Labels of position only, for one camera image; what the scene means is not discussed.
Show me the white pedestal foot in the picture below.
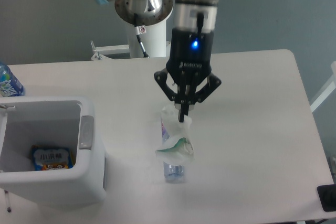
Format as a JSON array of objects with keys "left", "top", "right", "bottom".
[
  {"left": 166, "top": 41, "right": 171, "bottom": 57},
  {"left": 90, "top": 40, "right": 130, "bottom": 61}
]

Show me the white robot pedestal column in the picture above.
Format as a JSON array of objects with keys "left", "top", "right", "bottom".
[{"left": 114, "top": 0, "right": 175, "bottom": 58}]

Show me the thin pen under trash can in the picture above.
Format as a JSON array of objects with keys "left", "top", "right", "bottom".
[{"left": 4, "top": 190, "right": 12, "bottom": 213}]

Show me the white paper wrapper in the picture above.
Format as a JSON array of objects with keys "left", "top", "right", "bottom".
[{"left": 155, "top": 104, "right": 194, "bottom": 166}]

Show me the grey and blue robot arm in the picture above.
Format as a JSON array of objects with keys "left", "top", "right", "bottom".
[{"left": 97, "top": 0, "right": 221, "bottom": 122}]

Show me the white pedestal foot middle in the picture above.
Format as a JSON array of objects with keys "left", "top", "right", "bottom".
[{"left": 166, "top": 41, "right": 171, "bottom": 57}]

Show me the blue labelled water bottle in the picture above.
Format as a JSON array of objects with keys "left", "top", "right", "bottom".
[{"left": 1, "top": 62, "right": 25, "bottom": 97}]

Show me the blue snack packet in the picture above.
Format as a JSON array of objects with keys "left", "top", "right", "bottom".
[{"left": 31, "top": 145, "right": 75, "bottom": 171}]

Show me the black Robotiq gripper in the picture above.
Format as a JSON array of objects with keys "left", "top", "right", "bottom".
[{"left": 154, "top": 28, "right": 222, "bottom": 122}]

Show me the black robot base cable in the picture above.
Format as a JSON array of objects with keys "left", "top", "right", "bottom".
[{"left": 133, "top": 13, "right": 150, "bottom": 58}]

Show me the white frame leg right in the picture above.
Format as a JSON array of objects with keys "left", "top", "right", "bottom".
[{"left": 310, "top": 61, "right": 335, "bottom": 113}]

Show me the black device at table corner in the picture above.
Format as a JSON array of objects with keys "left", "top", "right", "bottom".
[{"left": 317, "top": 184, "right": 335, "bottom": 212}]

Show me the white plastic trash can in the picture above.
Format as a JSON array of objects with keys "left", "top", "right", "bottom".
[{"left": 1, "top": 97, "right": 106, "bottom": 205}]

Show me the white pedestal foot left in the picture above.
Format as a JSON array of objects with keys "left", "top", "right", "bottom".
[{"left": 90, "top": 40, "right": 130, "bottom": 61}]

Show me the clear plastic bottle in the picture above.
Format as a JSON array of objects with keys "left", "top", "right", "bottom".
[{"left": 161, "top": 112, "right": 185, "bottom": 183}]

